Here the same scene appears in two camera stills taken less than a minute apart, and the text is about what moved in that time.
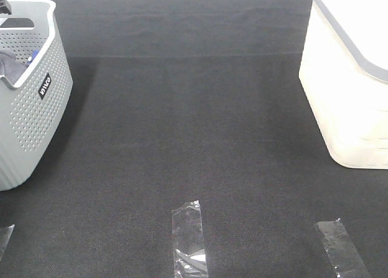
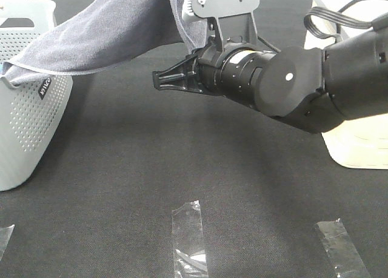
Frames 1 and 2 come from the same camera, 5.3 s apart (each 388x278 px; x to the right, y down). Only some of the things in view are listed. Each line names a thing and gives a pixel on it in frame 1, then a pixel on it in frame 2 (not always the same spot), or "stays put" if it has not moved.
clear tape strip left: (5, 235) stays put
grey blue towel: (10, 67) to (116, 22)
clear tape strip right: (345, 258) stays put
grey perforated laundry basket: (34, 101) stays put
